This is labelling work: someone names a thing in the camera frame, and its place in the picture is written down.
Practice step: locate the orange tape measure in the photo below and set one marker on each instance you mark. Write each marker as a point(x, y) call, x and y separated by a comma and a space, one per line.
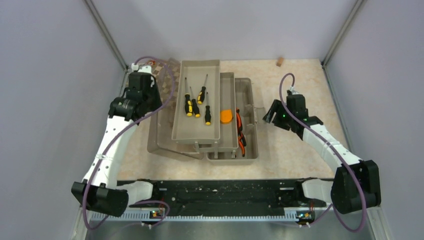
point(226, 116)

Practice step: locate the wooden chessboard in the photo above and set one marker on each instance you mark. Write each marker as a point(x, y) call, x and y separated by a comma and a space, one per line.
point(165, 81)

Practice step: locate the small wooden block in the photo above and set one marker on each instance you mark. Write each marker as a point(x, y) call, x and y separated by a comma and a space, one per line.
point(280, 61)

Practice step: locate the large orange combination pliers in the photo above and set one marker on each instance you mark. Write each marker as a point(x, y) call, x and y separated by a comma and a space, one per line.
point(238, 121)

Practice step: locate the aluminium frame rail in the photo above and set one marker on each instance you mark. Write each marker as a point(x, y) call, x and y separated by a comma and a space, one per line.
point(145, 215)

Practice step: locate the black yellow small screwdriver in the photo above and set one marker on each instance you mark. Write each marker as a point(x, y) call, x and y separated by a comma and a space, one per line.
point(202, 94)

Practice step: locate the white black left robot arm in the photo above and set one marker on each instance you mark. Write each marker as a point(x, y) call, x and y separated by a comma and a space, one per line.
point(98, 190)

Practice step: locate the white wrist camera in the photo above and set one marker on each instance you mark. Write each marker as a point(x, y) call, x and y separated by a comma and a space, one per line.
point(142, 68)
point(291, 91)

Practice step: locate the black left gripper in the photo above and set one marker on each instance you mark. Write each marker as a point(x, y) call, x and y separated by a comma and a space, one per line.
point(158, 103)

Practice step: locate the black yellow long screwdriver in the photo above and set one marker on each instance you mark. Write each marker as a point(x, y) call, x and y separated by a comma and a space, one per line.
point(208, 115)

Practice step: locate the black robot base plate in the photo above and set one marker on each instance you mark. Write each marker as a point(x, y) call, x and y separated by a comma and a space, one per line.
point(231, 198)

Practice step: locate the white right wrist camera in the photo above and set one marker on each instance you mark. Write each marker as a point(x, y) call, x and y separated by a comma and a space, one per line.
point(291, 91)

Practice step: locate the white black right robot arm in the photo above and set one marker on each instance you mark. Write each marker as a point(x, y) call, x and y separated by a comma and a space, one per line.
point(356, 181)

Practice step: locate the black yellow medium screwdriver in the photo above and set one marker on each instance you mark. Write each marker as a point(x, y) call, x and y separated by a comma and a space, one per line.
point(195, 108)

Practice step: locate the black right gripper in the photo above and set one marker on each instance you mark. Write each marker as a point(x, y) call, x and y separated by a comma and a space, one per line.
point(276, 107)

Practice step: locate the translucent beige tool box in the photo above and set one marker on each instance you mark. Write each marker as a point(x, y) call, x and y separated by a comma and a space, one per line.
point(174, 135)

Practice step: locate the small orange needle-nose pliers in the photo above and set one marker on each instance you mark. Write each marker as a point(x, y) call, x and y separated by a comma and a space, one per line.
point(242, 143)

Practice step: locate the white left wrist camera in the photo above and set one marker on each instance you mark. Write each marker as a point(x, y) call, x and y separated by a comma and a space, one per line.
point(142, 68)

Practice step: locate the black yellow large screwdriver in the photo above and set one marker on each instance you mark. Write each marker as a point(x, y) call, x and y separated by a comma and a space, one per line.
point(188, 108)

